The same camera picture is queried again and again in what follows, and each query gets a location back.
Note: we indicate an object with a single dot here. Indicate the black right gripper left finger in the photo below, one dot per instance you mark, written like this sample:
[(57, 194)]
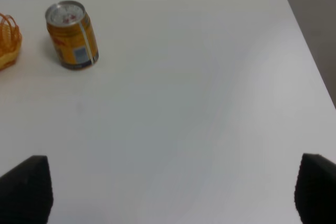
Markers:
[(26, 192)]

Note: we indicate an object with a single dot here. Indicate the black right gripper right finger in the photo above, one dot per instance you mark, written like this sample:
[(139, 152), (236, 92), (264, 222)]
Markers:
[(315, 190)]

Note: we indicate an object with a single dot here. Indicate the orange woven basket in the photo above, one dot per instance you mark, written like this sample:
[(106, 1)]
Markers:
[(11, 41)]

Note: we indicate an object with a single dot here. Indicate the gold energy drink can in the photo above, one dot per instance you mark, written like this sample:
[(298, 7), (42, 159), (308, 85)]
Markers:
[(72, 35)]

